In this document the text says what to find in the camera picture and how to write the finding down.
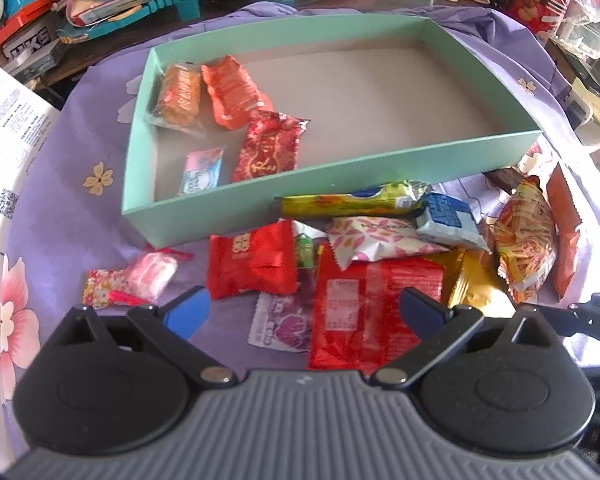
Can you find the pink candy floral wrapper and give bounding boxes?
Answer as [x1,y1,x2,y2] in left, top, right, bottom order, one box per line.
[82,252,193,309]

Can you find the clear plastic container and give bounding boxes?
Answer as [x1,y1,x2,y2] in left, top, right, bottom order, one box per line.
[550,0,600,61]

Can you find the dark brown snack bar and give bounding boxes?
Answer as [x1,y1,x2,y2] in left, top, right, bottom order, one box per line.
[482,167,526,193]

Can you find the orange-red snack packet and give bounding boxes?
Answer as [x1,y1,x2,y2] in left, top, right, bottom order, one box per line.
[201,55,275,132]

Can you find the small red snack packet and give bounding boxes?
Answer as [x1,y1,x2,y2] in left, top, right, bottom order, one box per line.
[206,220,299,301]

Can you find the mint green cardboard box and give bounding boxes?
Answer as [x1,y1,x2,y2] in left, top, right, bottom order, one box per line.
[121,14,545,248]

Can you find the purple floral cloth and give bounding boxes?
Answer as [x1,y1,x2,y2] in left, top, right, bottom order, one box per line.
[0,2,600,461]

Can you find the small pink blue candy packet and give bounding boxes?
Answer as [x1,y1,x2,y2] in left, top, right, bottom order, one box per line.
[177,147,227,196]

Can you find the red gold patterned packet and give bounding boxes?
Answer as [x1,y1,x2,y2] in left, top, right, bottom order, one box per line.
[230,110,311,184]

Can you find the purple grape candy wrapper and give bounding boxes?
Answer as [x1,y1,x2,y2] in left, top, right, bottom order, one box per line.
[247,292,315,353]

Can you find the orange striped chips packet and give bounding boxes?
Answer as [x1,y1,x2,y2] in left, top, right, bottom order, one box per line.
[492,177,558,303]

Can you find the blue white snack packet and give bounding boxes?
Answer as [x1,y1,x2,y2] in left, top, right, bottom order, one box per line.
[415,192,491,253]

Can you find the plain orange snack packet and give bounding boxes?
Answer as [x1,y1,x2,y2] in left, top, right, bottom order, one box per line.
[546,165,583,297]

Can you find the orange cookie packet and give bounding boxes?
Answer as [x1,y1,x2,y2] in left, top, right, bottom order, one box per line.
[147,61,207,136]

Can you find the small green candy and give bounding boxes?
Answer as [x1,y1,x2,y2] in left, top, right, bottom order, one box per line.
[294,232,317,271]

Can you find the red white snack packet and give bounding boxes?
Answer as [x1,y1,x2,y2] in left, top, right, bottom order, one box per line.
[517,140,561,181]

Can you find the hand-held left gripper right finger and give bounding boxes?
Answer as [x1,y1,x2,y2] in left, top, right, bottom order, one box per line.
[372,287,561,388]

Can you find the long yellow-green snack packet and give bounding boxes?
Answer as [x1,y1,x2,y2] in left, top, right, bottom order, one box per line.
[275,180,433,220]

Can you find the black white small box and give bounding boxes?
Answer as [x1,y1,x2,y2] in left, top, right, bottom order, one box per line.
[2,27,66,68]

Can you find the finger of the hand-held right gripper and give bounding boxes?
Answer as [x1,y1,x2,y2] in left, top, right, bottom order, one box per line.
[554,291,600,338]

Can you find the gold snack packet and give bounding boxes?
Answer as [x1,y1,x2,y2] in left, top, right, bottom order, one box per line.
[425,249,516,316]

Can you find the white printed paper sheet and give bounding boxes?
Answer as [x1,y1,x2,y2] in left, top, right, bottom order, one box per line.
[0,52,61,476]

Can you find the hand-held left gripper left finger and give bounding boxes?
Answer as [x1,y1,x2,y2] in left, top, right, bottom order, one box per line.
[45,285,236,389]

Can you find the pink floral white packet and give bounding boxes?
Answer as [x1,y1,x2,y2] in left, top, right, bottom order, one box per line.
[326,216,451,270]

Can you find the large red snack packet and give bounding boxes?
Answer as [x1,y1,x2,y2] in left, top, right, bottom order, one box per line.
[307,245,446,376]

